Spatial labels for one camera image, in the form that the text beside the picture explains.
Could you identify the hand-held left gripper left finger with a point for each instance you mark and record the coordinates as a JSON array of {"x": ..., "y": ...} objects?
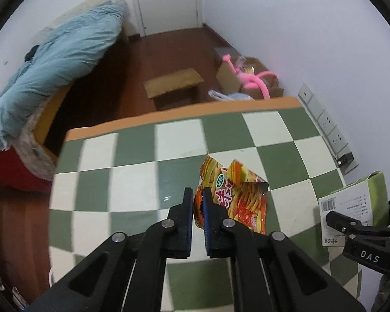
[{"x": 189, "y": 221}]

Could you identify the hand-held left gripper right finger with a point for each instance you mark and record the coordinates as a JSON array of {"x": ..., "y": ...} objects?
[{"x": 208, "y": 221}]

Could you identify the green white carton box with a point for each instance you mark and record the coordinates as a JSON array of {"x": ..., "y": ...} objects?
[{"x": 354, "y": 198}]

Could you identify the orange snack packet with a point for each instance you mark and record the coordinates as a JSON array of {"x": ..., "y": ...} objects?
[{"x": 243, "y": 195}]

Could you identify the white round trash bin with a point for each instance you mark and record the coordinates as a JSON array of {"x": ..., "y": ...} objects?
[{"x": 51, "y": 276}]

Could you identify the black power adapter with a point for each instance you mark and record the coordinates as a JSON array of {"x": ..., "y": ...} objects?
[{"x": 344, "y": 160}]

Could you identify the green white checkered tablecloth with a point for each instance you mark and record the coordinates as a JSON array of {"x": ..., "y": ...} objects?
[{"x": 133, "y": 156}]

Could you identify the white plastic bag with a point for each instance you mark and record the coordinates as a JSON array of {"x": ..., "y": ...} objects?
[{"x": 227, "y": 96}]

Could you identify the small wooden stool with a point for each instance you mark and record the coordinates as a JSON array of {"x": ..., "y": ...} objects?
[{"x": 174, "y": 83}]

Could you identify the brown cardboard box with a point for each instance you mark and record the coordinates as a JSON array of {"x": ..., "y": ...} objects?
[{"x": 229, "y": 78}]

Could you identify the pink plush toy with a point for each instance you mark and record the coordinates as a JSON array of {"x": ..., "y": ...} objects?
[{"x": 253, "y": 78}]

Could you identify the patterned bed sheet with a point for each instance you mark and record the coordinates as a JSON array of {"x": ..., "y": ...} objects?
[{"x": 32, "y": 149}]

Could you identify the red bed cover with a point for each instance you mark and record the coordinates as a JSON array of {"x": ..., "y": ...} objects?
[{"x": 9, "y": 172}]

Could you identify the light blue duvet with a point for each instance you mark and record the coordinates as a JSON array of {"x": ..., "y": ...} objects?
[{"x": 52, "y": 61}]

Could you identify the white door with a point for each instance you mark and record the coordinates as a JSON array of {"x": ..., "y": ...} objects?
[{"x": 169, "y": 0}]

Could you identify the black cloth item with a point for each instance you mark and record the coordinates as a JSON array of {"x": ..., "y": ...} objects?
[{"x": 31, "y": 53}]

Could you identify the beige mattress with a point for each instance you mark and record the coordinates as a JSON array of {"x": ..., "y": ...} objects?
[{"x": 91, "y": 1}]

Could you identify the white wall socket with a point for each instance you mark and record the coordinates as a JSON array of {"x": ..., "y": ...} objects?
[
  {"x": 321, "y": 115},
  {"x": 352, "y": 167},
  {"x": 337, "y": 139}
]

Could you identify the wooden bed frame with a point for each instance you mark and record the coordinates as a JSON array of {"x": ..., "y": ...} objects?
[{"x": 50, "y": 113}]

